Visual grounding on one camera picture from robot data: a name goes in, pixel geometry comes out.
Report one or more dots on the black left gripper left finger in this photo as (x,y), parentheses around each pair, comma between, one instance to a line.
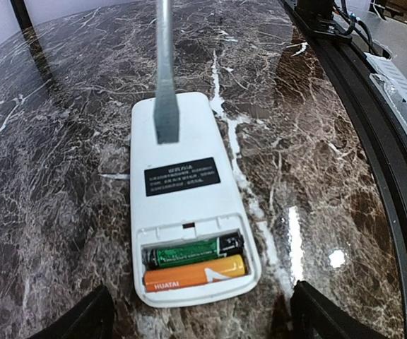
(91,317)

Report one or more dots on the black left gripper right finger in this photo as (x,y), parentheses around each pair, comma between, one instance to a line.
(315,316)

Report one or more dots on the orange AA battery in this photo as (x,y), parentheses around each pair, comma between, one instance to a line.
(194,274)

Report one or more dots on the white remote control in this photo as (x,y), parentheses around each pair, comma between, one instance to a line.
(185,192)

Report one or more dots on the yellow handled screwdriver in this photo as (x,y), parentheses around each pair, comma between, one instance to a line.
(166,110)

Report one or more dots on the green AA battery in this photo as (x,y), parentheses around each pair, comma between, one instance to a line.
(194,252)

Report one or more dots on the black front table rail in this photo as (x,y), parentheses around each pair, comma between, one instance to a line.
(381,135)

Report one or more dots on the black frame post left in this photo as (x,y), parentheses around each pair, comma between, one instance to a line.
(21,13)

